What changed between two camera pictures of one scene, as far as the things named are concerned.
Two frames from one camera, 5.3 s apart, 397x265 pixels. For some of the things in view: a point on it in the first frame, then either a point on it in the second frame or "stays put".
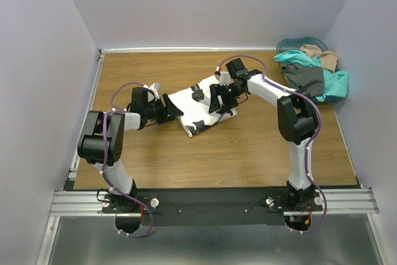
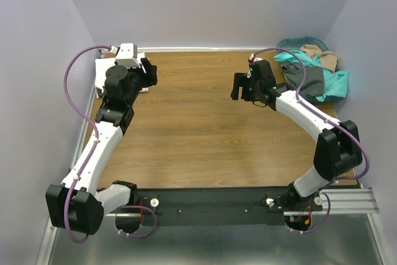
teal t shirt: (335, 83) stays put
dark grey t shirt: (307, 80) stays put
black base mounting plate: (210, 207) stays put
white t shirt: (195, 103) → (101, 66)
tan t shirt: (328, 59) stays put
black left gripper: (164, 110) → (149, 71)
